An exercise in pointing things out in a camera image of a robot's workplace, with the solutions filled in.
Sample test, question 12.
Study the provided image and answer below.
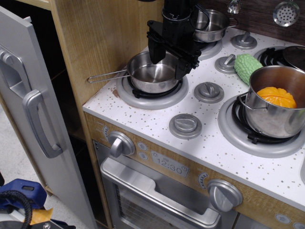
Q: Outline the tall steel pot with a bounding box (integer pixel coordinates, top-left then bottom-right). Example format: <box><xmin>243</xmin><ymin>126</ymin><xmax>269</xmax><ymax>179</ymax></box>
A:
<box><xmin>239</xmin><ymin>65</ymin><xmax>305</xmax><ymax>138</ymax></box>

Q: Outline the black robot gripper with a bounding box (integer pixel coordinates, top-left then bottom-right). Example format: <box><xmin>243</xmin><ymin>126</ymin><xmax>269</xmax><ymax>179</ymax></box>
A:
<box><xmin>147</xmin><ymin>15</ymin><xmax>200</xmax><ymax>80</ymax></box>

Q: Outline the left silver oven knob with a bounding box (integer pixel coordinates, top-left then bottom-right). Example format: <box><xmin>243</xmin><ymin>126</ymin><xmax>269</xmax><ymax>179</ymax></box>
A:
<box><xmin>108</xmin><ymin>131</ymin><xmax>136</xmax><ymax>158</ymax></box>

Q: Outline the orange toy pumpkin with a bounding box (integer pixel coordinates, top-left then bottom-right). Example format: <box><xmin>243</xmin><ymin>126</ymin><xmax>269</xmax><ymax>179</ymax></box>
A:
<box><xmin>257</xmin><ymin>87</ymin><xmax>297</xmax><ymax>108</ymax></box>

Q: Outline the hanging steel strainer ladle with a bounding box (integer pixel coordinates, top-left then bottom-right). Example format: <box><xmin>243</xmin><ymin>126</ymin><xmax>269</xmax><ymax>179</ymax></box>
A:
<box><xmin>273</xmin><ymin>0</ymin><xmax>300</xmax><ymax>27</ymax></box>

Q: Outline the steel pan at back burner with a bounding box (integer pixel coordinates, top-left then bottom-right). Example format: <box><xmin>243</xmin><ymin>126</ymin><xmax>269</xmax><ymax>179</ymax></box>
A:
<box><xmin>193</xmin><ymin>10</ymin><xmax>238</xmax><ymax>43</ymax></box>

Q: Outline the right silver oven knob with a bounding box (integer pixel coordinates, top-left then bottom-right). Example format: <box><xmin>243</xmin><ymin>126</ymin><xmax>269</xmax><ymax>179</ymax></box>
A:
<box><xmin>207</xmin><ymin>179</ymin><xmax>243</xmax><ymax>212</ymax></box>

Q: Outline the oven clock display panel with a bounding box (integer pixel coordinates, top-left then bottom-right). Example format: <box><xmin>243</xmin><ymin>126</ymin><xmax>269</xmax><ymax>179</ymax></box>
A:
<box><xmin>151</xmin><ymin>151</ymin><xmax>190</xmax><ymax>177</ymax></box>

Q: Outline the white speckled toy stove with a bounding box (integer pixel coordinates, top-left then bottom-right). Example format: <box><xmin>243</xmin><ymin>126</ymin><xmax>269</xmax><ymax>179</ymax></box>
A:
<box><xmin>82</xmin><ymin>26</ymin><xmax>305</xmax><ymax>229</ymax></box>

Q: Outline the silver oven door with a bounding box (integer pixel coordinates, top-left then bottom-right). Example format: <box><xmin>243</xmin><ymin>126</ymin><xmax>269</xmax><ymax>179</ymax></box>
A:
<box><xmin>93</xmin><ymin>141</ymin><xmax>238</xmax><ymax>229</ymax></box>

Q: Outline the grey stovetop knob front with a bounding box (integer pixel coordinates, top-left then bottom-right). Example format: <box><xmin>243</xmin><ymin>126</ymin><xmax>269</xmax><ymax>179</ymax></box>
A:
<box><xmin>169</xmin><ymin>114</ymin><xmax>202</xmax><ymax>140</ymax></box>

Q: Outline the back right grey burner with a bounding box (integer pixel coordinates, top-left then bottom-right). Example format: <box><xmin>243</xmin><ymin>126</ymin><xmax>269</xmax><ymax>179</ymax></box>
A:
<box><xmin>254</xmin><ymin>46</ymin><xmax>305</xmax><ymax>71</ymax></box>

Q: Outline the grey stovetop knob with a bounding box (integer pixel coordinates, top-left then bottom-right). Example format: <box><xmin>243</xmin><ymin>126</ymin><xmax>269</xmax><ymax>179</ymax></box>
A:
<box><xmin>231</xmin><ymin>31</ymin><xmax>257</xmax><ymax>50</ymax></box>
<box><xmin>194</xmin><ymin>82</ymin><xmax>224</xmax><ymax>104</ymax></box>
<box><xmin>169</xmin><ymin>114</ymin><xmax>202</xmax><ymax>140</ymax></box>
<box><xmin>214</xmin><ymin>54</ymin><xmax>236</xmax><ymax>74</ymax></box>

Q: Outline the front right grey burner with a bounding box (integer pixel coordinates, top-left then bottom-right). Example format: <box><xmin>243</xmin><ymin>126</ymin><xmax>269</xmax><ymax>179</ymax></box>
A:
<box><xmin>217</xmin><ymin>96</ymin><xmax>305</xmax><ymax>158</ymax></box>

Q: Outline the front left grey burner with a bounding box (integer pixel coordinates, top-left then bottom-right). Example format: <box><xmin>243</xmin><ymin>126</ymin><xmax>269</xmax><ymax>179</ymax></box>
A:
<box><xmin>116</xmin><ymin>77</ymin><xmax>189</xmax><ymax>110</ymax></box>

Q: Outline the back left grey burner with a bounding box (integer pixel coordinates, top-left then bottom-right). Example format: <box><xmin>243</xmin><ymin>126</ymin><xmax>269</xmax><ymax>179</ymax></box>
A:
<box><xmin>198</xmin><ymin>40</ymin><xmax>223</xmax><ymax>61</ymax></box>

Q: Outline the grey door handle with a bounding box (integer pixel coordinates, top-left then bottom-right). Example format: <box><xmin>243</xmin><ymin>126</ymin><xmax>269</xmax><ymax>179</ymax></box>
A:
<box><xmin>22</xmin><ymin>89</ymin><xmax>63</xmax><ymax>158</ymax></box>

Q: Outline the black braided cable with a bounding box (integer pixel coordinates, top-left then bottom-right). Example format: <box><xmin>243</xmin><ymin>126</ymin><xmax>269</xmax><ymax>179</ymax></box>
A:
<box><xmin>0</xmin><ymin>190</ymin><xmax>33</xmax><ymax>225</ymax></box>

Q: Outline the grey stovetop knob middle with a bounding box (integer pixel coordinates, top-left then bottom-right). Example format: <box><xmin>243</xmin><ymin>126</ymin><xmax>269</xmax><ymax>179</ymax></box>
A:
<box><xmin>194</xmin><ymin>82</ymin><xmax>224</xmax><ymax>104</ymax></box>

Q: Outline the blue clamp tool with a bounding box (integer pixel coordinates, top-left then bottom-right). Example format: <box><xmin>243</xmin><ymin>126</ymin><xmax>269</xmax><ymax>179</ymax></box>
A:
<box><xmin>0</xmin><ymin>179</ymin><xmax>47</xmax><ymax>209</ymax></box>

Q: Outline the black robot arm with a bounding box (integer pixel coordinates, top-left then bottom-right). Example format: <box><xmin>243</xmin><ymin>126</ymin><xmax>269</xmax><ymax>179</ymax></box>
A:
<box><xmin>147</xmin><ymin>0</ymin><xmax>201</xmax><ymax>80</ymax></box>

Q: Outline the grey burner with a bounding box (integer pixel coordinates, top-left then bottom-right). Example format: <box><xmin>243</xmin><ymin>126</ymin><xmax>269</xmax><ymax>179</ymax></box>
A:
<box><xmin>217</xmin><ymin>96</ymin><xmax>305</xmax><ymax>158</ymax></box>
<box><xmin>254</xmin><ymin>46</ymin><xmax>305</xmax><ymax>71</ymax></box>
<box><xmin>116</xmin><ymin>77</ymin><xmax>189</xmax><ymax>110</ymax></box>
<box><xmin>198</xmin><ymin>40</ymin><xmax>223</xmax><ymax>61</ymax></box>

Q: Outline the small steel pan with handle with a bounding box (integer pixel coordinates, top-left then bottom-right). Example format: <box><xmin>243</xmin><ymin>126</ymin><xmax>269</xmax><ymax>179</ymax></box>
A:
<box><xmin>87</xmin><ymin>51</ymin><xmax>179</xmax><ymax>94</ymax></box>

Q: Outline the grey cabinet door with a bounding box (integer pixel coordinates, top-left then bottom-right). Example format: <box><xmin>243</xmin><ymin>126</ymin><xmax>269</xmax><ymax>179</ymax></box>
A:
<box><xmin>0</xmin><ymin>8</ymin><xmax>97</xmax><ymax>229</ymax></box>

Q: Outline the green toy bitter gourd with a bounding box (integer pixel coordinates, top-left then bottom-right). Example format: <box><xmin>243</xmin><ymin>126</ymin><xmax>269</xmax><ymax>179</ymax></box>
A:
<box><xmin>234</xmin><ymin>53</ymin><xmax>263</xmax><ymax>85</ymax></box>

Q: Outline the silver oven knob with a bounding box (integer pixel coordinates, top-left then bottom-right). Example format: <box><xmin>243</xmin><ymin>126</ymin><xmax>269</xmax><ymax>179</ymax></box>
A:
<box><xmin>207</xmin><ymin>179</ymin><xmax>243</xmax><ymax>212</ymax></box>
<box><xmin>108</xmin><ymin>131</ymin><xmax>136</xmax><ymax>158</ymax></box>

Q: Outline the grey stovetop knob back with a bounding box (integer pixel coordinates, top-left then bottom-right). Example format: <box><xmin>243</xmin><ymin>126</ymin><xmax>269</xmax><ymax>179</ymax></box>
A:
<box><xmin>231</xmin><ymin>31</ymin><xmax>257</xmax><ymax>50</ymax></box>

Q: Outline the grey stovetop knob upper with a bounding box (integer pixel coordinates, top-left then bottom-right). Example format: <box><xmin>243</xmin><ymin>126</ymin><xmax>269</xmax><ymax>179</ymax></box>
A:
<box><xmin>214</xmin><ymin>54</ymin><xmax>236</xmax><ymax>74</ymax></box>

